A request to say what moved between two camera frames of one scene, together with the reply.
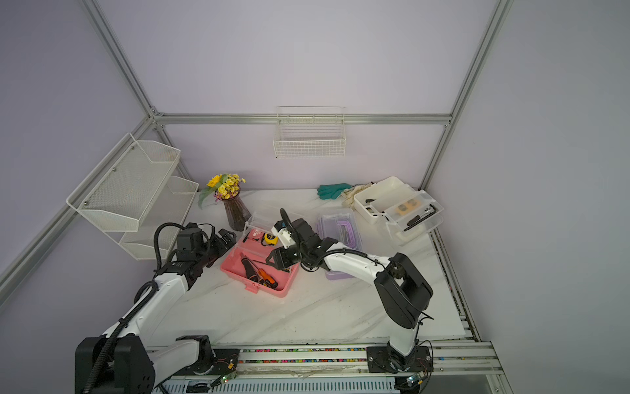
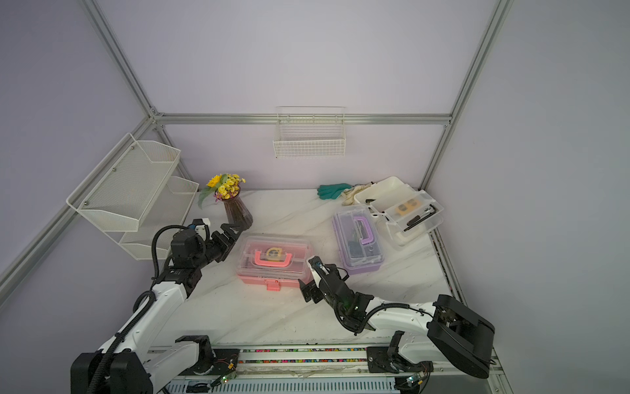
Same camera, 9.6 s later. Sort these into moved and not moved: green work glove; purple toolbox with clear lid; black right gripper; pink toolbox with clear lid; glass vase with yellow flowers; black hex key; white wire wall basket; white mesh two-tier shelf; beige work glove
Moved: pink toolbox with clear lid; black right gripper; purple toolbox with clear lid
Not moved: beige work glove; glass vase with yellow flowers; white wire wall basket; white mesh two-tier shelf; green work glove; black hex key
